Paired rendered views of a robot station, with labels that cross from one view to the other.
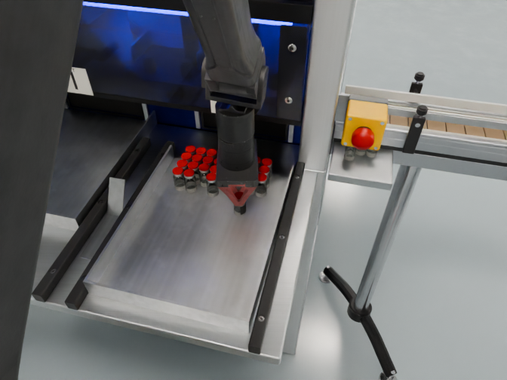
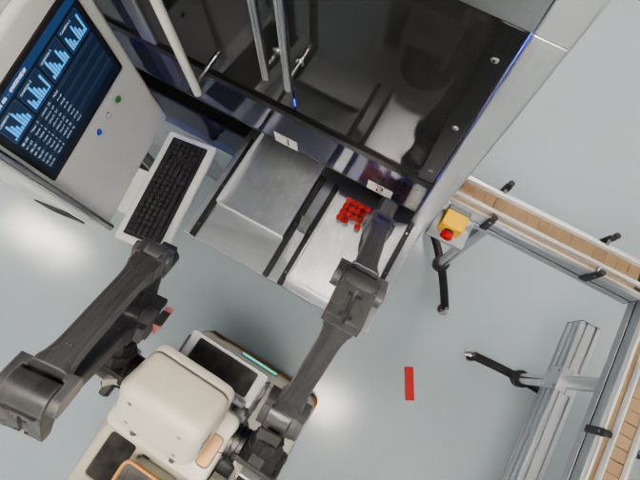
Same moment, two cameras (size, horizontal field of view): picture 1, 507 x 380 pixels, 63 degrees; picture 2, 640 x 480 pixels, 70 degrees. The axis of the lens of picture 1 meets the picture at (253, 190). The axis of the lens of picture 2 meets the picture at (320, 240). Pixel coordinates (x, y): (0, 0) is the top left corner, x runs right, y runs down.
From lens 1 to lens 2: 0.91 m
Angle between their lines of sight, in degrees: 31
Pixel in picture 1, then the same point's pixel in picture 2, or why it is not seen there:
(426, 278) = (504, 249)
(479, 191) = (592, 183)
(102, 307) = (292, 287)
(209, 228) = (349, 254)
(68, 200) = (276, 214)
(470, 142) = (519, 238)
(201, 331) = not seen: hidden behind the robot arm
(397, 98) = (490, 192)
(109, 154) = (300, 181)
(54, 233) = (270, 236)
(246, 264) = not seen: hidden behind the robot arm
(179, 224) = (333, 248)
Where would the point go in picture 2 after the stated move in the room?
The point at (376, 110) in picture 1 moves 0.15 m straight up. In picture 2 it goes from (460, 223) to (476, 207)
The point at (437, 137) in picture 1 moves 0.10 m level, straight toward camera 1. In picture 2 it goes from (501, 230) to (482, 250)
